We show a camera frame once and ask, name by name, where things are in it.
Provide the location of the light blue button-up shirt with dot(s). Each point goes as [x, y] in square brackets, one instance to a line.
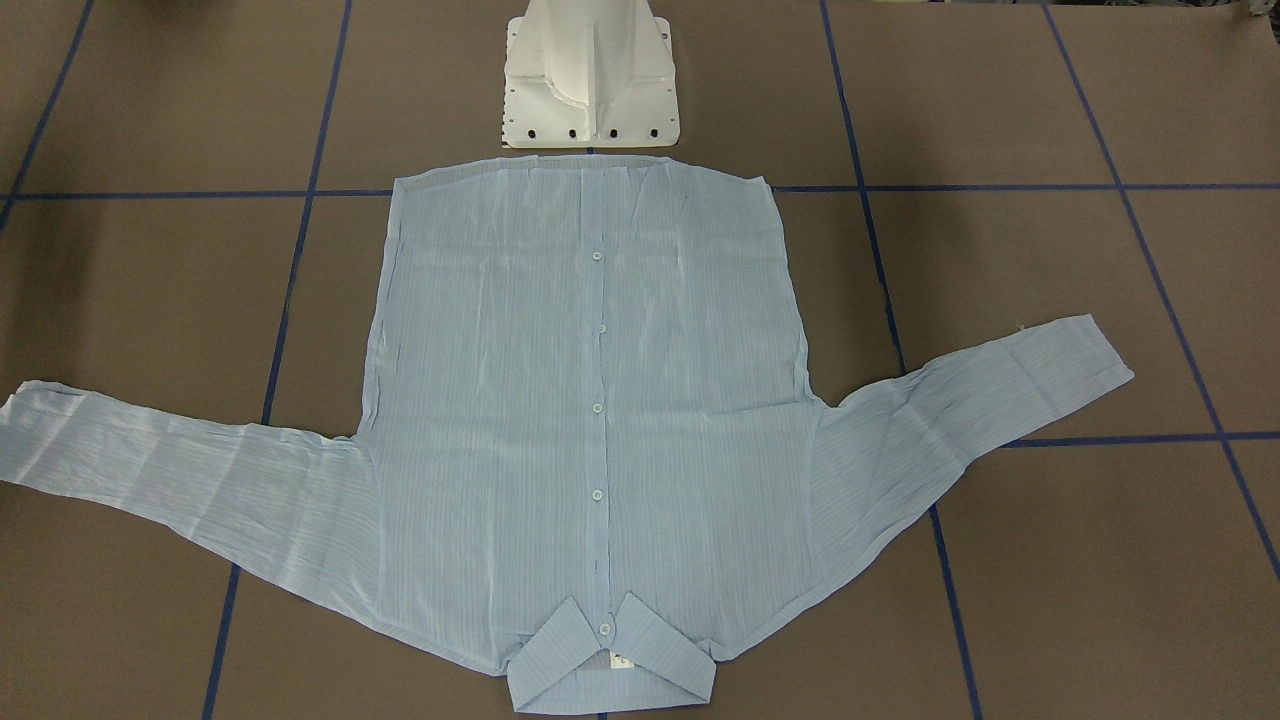
[590, 457]

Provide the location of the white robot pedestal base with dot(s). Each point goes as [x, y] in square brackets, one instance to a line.
[597, 74]

